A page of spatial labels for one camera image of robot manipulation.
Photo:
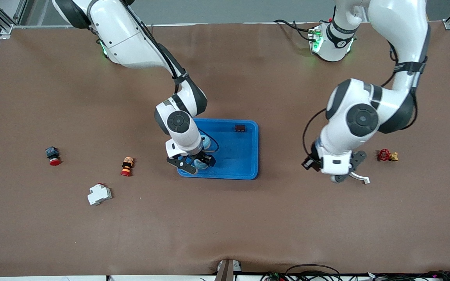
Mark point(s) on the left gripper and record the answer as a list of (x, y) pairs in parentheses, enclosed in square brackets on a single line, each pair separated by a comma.
[(310, 162)]

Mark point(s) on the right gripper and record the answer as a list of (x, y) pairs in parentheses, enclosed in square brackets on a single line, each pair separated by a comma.
[(205, 158)]

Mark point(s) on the blue round bell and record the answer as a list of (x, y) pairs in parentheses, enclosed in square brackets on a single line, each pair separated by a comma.
[(200, 165), (207, 143)]

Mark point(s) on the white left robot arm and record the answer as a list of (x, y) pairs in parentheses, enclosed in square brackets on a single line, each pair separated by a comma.
[(365, 117)]

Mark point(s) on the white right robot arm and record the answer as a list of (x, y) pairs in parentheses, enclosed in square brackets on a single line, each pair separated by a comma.
[(123, 35)]

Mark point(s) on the blue plastic tray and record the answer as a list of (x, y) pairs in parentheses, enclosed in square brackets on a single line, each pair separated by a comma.
[(240, 156)]

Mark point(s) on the brown paper table cover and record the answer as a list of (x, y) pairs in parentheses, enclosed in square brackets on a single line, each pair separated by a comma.
[(225, 218)]

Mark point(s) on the red handwheel brass valve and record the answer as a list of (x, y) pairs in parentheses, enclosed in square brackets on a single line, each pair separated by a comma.
[(387, 155)]

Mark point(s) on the orange red push button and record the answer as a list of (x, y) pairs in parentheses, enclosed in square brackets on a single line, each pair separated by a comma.
[(127, 166)]

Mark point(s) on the white circuit breaker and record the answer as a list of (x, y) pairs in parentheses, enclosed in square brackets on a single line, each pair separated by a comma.
[(99, 194)]

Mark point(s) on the red mushroom button black base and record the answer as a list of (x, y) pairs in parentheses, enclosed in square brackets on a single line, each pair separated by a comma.
[(53, 156)]

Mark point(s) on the white curved plastic bracket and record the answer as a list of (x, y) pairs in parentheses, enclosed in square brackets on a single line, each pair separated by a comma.
[(361, 178)]

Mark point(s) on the metal camera post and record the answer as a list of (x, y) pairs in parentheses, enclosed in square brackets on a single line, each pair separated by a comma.
[(225, 271)]

